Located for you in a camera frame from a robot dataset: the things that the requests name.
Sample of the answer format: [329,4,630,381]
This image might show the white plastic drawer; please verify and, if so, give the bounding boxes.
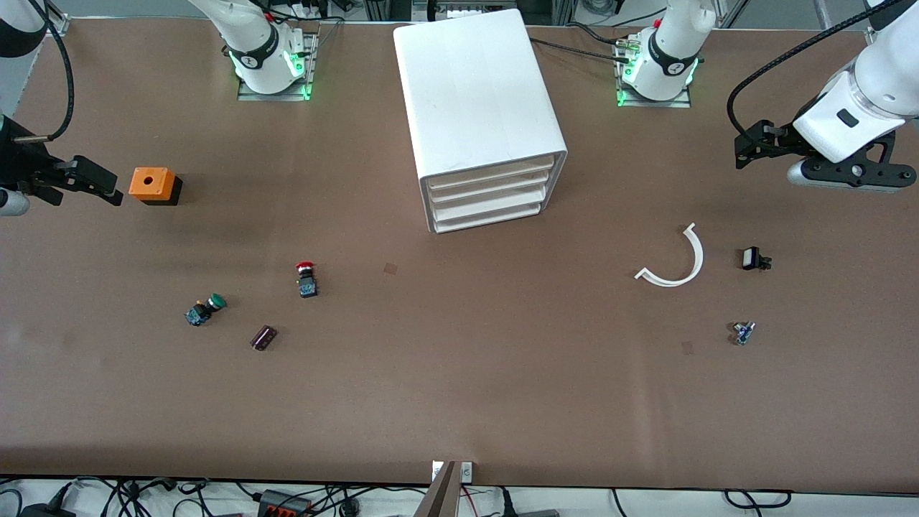
[429,188,550,216]
[428,172,555,203]
[431,201,543,232]
[426,159,557,189]

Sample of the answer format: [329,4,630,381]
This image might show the white plastic drawer cabinet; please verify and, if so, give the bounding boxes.
[393,9,569,235]

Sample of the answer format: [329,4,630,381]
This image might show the orange and black box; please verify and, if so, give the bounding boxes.
[129,167,183,207]

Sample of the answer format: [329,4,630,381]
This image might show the white curved plastic strip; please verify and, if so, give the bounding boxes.
[635,223,705,288]

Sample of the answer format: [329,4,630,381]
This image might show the black and red power strip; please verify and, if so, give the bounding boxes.
[257,489,314,517]

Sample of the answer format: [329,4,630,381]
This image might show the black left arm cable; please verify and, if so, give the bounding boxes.
[727,0,907,144]

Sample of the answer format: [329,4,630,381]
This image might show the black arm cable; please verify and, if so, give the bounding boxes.
[727,0,907,144]
[29,0,75,141]

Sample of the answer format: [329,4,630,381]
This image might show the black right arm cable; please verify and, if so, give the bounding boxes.
[29,0,75,141]

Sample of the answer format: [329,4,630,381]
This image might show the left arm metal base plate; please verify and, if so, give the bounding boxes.
[616,36,694,108]

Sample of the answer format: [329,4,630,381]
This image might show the green push button switch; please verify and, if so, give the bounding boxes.
[185,293,228,328]

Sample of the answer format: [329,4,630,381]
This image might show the black power cable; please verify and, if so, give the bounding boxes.
[567,22,622,45]
[530,37,633,64]

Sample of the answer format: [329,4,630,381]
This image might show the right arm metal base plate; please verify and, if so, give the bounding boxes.
[237,32,317,101]

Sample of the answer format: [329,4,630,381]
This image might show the grey aluminium frame structure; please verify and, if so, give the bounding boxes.
[363,0,575,26]

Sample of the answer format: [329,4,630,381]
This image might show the black looped cable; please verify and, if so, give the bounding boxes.
[724,489,792,510]

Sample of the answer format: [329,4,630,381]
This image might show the brown wooden post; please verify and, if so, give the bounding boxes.
[415,461,460,517]

